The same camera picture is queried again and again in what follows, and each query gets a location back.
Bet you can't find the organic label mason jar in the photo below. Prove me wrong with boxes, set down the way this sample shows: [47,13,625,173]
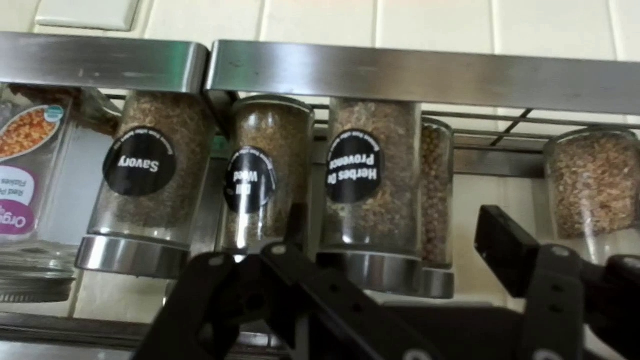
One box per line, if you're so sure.
[0,82,80,306]

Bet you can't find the peppercorn spice jar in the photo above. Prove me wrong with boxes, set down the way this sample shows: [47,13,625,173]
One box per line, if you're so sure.
[418,116,458,300]

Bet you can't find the white wall switch plate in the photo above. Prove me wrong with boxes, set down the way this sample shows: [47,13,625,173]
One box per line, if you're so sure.
[34,0,142,32]

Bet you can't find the Dill Weed spice jar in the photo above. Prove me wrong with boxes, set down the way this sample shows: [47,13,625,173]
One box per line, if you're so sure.
[218,95,316,259]

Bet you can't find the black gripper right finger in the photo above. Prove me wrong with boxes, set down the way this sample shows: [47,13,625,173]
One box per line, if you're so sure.
[474,203,640,360]

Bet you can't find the brown seed spice jar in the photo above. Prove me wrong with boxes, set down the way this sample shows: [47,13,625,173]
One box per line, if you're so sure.
[543,126,640,267]

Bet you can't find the Herbes de Provence spice jar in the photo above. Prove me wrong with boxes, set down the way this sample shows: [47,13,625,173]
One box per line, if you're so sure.
[316,98,426,296]

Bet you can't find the Savory spice jar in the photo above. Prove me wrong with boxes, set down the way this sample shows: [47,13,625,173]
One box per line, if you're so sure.
[74,90,216,281]

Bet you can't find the stainless steel spice shelf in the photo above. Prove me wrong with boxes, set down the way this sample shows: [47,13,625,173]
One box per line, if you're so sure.
[206,38,640,178]
[0,309,176,360]
[0,31,210,96]

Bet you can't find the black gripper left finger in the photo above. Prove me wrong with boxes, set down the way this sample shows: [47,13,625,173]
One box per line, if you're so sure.
[133,203,437,360]

